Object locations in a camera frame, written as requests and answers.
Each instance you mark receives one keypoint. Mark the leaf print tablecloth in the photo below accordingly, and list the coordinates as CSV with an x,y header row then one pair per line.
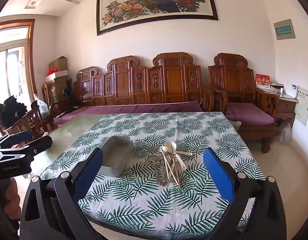
x,y
149,205

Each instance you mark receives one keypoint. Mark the framed peacock painting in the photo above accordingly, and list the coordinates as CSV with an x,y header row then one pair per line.
x,y
156,5

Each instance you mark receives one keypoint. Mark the wooden chair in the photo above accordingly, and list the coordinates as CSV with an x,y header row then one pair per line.
x,y
26,122

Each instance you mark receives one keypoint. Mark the brown cardboard box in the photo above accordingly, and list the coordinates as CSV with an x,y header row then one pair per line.
x,y
58,63

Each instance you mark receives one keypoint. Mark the person's left hand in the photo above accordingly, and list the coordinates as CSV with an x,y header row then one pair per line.
x,y
14,195

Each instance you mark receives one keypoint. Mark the red gift box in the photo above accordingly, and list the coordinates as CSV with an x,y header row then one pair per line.
x,y
262,80

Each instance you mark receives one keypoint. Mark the purple armchair cushion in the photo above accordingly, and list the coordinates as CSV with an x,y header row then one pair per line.
x,y
248,113

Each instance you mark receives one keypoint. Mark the large white spoon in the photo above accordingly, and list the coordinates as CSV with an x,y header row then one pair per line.
x,y
170,145

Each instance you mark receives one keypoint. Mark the grey rectangular container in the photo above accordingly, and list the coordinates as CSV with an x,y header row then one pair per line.
x,y
116,155

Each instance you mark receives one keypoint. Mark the metal spoon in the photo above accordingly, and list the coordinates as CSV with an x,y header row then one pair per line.
x,y
152,158

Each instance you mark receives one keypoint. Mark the purple sofa cushion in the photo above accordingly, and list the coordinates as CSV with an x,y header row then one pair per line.
x,y
134,108

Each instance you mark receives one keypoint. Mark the black clothes pile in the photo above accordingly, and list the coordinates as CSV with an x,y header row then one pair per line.
x,y
11,108

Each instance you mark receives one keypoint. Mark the clear plastic bag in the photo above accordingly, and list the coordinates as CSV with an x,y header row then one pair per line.
x,y
41,106

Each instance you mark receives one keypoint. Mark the white wall panel door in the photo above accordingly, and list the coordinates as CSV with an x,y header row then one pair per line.
x,y
303,105

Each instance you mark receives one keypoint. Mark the white soup spoon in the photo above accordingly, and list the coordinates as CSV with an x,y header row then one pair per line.
x,y
185,152

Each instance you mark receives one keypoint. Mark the white flat box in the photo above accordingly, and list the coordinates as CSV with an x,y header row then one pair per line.
x,y
58,75

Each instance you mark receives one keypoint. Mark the wooden framed glass door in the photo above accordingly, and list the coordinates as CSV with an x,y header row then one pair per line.
x,y
31,55

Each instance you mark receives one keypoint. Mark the carved wooden armchair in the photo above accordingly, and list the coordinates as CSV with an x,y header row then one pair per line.
x,y
231,80

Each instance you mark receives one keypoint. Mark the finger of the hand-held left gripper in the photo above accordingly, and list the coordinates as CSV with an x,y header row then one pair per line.
x,y
19,137
41,142

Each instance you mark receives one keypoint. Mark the green wall electric box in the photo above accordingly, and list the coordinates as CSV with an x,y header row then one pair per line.
x,y
284,29

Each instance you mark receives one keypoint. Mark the grey plastic bag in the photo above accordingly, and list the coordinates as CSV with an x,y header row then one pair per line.
x,y
283,132

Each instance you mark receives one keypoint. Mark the carved wooden sofa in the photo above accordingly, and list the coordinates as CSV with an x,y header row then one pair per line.
x,y
169,80

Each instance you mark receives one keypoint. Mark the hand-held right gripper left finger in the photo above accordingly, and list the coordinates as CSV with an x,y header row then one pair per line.
x,y
89,172

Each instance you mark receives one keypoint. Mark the small white spoon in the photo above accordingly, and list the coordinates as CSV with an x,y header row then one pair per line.
x,y
180,164

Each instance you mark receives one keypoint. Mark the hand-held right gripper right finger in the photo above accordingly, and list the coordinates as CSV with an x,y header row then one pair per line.
x,y
219,172

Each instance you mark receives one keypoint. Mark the wooden side cabinet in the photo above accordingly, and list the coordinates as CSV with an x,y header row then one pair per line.
x,y
286,107

